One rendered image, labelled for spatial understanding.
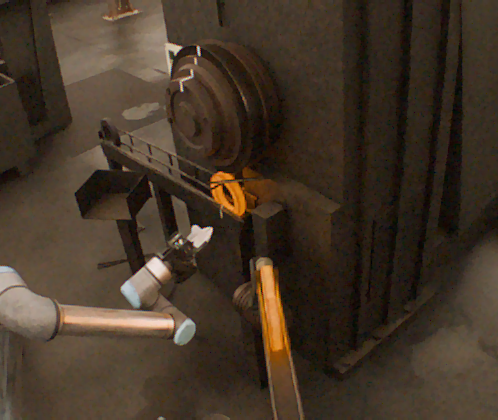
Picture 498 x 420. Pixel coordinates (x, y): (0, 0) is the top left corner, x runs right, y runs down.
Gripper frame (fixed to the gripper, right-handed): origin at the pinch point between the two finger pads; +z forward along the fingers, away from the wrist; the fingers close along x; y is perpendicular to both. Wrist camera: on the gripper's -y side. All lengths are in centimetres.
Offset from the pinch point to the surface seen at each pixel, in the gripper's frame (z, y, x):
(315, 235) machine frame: 23.3, -7.7, -27.4
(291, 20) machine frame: 49, 57, -15
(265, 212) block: 17.3, 0.2, -11.4
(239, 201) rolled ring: 16.9, -2.9, 4.3
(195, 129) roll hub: 15.6, 32.0, 7.6
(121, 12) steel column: 247, -148, 664
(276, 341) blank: -15, 3, -52
